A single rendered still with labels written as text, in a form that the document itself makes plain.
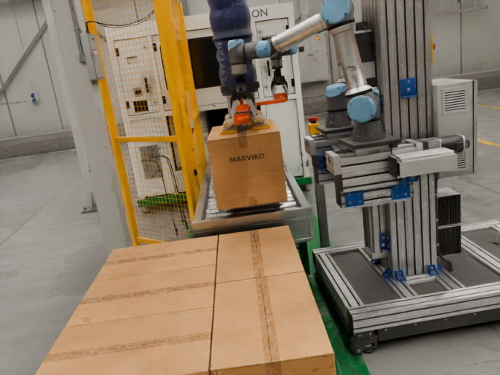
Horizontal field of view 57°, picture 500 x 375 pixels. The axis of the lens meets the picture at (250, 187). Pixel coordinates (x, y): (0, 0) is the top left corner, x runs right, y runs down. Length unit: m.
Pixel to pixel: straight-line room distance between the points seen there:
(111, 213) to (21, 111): 8.86
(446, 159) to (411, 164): 0.16
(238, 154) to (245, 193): 0.22
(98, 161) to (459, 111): 2.32
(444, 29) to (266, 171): 10.64
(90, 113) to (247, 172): 1.31
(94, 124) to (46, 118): 8.67
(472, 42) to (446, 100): 10.78
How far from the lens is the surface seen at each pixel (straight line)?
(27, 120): 12.18
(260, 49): 2.15
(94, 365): 1.75
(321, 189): 3.26
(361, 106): 2.03
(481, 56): 13.36
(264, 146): 2.53
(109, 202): 3.49
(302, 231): 2.73
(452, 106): 2.49
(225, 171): 2.55
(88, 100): 3.38
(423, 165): 2.18
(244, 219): 2.67
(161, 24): 3.32
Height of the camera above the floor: 1.46
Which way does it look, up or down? 15 degrees down
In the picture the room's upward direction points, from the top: 8 degrees counter-clockwise
